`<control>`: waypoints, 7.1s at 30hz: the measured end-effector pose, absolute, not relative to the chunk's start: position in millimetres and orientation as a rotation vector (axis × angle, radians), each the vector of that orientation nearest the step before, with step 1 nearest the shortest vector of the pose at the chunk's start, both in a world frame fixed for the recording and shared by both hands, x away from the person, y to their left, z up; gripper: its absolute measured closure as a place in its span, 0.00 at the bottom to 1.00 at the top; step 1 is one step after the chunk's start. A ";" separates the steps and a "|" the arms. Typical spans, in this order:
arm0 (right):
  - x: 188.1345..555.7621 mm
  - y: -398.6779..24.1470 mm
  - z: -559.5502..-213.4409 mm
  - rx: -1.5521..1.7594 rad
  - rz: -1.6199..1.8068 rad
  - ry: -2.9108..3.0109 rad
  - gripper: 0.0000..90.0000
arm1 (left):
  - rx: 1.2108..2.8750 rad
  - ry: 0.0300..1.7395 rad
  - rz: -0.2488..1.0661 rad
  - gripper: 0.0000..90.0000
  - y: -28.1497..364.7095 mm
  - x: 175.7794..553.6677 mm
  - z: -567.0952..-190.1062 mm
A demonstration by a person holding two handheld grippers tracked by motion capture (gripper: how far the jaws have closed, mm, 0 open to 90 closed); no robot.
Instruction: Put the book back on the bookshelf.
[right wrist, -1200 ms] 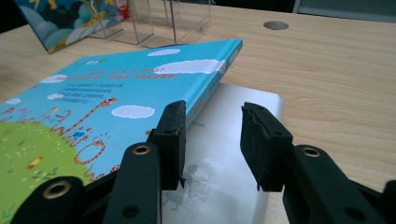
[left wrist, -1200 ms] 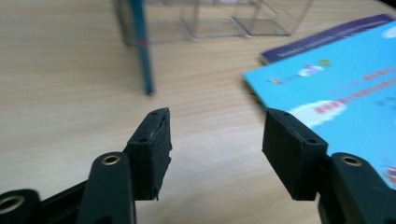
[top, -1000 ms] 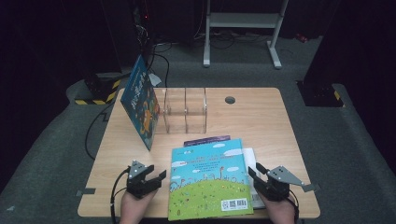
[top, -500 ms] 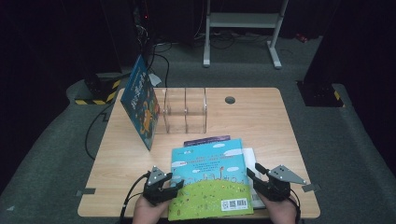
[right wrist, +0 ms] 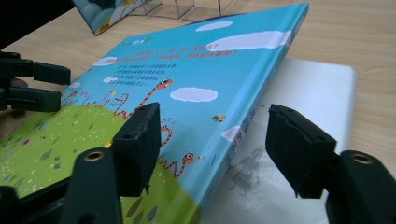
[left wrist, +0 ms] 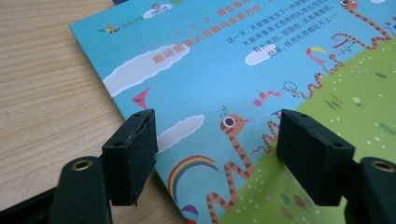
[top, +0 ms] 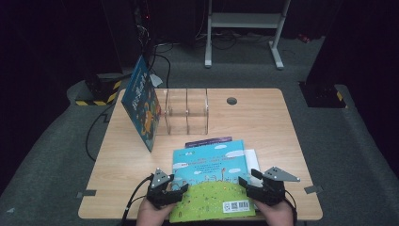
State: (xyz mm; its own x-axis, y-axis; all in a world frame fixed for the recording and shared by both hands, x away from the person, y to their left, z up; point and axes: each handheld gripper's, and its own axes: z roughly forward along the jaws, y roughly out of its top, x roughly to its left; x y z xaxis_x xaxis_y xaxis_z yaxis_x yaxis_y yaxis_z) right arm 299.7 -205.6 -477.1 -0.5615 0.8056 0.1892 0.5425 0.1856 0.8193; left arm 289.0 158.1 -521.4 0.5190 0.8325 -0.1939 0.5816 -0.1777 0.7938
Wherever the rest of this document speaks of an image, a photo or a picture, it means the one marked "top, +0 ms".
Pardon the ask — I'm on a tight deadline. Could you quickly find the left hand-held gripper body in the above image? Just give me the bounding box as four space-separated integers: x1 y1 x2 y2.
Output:
146 168 183 210

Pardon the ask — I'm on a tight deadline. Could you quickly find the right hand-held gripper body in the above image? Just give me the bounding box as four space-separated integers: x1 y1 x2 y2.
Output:
247 166 301 207

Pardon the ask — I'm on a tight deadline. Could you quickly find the teal and green picture book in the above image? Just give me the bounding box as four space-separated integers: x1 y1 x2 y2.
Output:
168 139 257 224

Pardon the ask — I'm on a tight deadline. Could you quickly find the clear acrylic book rack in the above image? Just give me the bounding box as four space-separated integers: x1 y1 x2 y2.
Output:
155 88 210 136

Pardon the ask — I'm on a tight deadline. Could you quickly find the person's right hand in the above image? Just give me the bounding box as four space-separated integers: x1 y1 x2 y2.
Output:
253 199 295 226

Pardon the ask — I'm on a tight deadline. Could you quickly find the person's left hand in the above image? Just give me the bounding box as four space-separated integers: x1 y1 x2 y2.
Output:
136 197 177 226

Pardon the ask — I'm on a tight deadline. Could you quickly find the grey tape piece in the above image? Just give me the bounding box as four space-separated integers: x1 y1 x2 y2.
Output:
76 189 98 199
303 185 324 195

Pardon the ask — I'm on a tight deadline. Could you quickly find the white paper scrap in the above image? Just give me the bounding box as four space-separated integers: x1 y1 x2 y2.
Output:
150 73 164 89

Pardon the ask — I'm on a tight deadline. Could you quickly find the black stand base yellow-striped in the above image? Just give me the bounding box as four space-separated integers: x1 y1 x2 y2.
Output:
74 73 122 107
299 81 347 109

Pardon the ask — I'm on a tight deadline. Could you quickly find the black computer rack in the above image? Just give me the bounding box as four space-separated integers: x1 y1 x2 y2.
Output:
100 0 158 70

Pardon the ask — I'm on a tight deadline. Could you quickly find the white metal stand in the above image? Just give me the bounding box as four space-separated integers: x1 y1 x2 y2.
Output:
204 0 291 71

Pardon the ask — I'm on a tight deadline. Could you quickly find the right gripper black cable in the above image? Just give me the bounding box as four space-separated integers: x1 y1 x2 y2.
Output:
283 189 299 226

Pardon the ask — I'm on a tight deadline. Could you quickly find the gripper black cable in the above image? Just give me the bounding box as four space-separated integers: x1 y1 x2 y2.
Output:
283 189 299 226
120 173 154 226

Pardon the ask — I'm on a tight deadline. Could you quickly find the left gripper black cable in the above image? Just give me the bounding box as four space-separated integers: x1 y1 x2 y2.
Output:
120 173 154 226

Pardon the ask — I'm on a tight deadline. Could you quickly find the black floor cable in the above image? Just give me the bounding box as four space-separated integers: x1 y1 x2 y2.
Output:
85 103 116 163

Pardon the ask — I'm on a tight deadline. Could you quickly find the black looped cable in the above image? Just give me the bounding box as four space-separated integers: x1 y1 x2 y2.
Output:
147 43 172 89

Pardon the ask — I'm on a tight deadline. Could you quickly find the tangle of black cables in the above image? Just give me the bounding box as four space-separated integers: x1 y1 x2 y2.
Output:
196 29 274 51

